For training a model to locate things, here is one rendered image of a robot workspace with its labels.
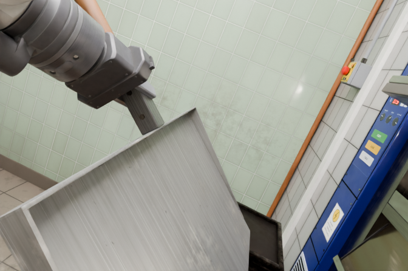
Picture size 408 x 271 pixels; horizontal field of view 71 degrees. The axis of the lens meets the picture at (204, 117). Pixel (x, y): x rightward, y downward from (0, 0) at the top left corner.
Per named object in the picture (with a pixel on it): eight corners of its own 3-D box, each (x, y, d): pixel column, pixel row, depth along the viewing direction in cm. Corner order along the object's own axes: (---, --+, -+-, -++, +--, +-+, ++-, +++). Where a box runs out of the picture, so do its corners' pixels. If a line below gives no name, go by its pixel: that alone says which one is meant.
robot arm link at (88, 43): (88, 124, 42) (8, 87, 32) (84, 76, 46) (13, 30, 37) (159, 85, 39) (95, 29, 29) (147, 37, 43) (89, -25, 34)
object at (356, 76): (354, 88, 129) (365, 67, 127) (362, 89, 120) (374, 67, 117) (339, 81, 130) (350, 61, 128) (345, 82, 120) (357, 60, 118)
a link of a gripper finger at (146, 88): (153, 102, 46) (129, 84, 41) (149, 87, 48) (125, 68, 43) (161, 98, 46) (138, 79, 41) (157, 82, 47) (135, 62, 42)
